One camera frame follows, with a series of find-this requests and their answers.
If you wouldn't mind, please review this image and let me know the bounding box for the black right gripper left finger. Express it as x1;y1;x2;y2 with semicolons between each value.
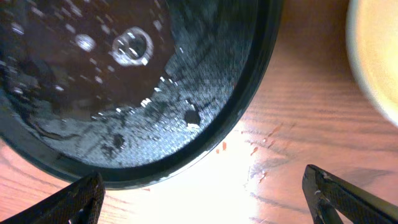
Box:
2;172;105;224

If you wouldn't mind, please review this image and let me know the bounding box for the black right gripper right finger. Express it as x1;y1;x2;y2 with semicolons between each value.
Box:
302;164;397;224

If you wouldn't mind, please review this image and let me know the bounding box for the yellow round plate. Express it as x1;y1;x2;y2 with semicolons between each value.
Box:
345;0;397;126

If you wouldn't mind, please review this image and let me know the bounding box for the black round tray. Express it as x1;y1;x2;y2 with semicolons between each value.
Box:
1;0;283;189

